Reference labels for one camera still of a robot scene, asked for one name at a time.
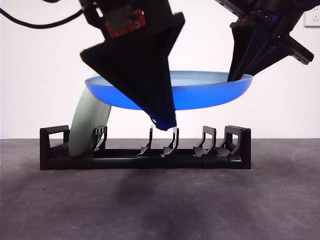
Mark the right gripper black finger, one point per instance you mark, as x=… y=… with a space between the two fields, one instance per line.
x=241 y=45
x=271 y=50

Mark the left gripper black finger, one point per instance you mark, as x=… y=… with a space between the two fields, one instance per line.
x=140 y=70

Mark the light blue round plate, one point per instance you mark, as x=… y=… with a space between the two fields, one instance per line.
x=205 y=95

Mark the pale green round plate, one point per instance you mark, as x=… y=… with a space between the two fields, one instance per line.
x=85 y=130

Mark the black plastic plate rack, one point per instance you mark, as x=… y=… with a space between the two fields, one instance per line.
x=187 y=162

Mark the white wall socket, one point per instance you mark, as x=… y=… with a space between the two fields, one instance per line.
x=312 y=20

